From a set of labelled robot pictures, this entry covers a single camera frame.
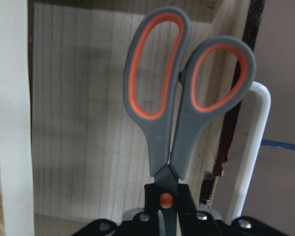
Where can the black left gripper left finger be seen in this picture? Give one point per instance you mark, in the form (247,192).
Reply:
(151,204)

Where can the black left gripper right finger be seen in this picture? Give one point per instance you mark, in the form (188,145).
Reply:
(186,211)

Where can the grey orange scissors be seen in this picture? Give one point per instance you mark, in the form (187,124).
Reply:
(174,129)

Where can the white drawer handle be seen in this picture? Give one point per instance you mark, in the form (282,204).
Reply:
(251,150)

